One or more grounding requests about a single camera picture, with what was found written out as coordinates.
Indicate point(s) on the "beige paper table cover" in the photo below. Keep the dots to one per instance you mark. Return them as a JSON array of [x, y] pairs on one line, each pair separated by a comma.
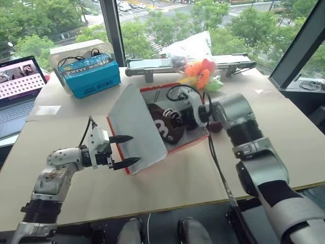
[[142, 193]]

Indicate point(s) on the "grey laptop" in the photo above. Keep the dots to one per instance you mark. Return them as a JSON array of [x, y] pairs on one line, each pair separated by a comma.
[[17, 101]]

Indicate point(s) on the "white paper label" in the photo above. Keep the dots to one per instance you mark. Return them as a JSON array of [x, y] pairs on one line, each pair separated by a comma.
[[48, 110]]

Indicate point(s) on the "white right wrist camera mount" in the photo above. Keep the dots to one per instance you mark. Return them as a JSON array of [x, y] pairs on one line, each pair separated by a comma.
[[194, 99]]

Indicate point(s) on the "yellow plush toy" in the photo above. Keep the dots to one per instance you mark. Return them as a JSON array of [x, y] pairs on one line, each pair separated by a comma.
[[186, 80]]

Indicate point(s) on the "black window pillar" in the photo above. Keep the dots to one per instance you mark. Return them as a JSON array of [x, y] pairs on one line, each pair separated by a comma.
[[111, 30]]

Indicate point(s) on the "white red cardboard box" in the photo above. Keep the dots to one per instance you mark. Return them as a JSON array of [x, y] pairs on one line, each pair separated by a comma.
[[137, 122]]

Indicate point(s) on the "black slanted window frame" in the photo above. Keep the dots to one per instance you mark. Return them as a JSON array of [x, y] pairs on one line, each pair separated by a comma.
[[299, 40]]

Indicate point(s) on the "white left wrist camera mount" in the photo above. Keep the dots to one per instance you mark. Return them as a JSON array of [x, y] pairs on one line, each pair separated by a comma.
[[97, 138]]

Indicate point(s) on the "blue cardboard box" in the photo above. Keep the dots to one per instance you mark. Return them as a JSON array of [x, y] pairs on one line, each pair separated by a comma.
[[94, 76]]

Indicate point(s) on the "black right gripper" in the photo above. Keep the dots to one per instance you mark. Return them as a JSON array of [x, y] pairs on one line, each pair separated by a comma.
[[189, 118]]

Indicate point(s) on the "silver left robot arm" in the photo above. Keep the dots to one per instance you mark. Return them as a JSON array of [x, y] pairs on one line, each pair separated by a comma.
[[56, 178]]

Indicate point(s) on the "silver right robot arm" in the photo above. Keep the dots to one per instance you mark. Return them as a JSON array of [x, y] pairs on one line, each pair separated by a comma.
[[261, 162]]

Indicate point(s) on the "green plush toy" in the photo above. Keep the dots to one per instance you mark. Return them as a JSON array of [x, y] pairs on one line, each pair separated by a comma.
[[214, 85]]

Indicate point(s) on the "small conveyor belt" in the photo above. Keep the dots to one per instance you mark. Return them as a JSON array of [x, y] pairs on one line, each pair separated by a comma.
[[152, 67]]

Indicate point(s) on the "grey rounded shape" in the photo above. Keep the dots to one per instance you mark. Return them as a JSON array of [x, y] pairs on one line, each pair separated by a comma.
[[194, 231], [130, 231]]

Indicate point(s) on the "clear plastic bag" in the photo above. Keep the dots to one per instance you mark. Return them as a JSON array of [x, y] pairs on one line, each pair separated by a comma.
[[193, 45]]

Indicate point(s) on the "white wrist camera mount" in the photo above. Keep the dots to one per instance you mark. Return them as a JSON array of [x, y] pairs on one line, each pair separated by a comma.
[[194, 99], [97, 138]]

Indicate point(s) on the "translucent plastic container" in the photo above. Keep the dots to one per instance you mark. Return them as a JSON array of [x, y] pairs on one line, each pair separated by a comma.
[[76, 47]]

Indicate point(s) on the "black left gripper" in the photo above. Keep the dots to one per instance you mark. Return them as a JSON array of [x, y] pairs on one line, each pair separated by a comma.
[[104, 158]]

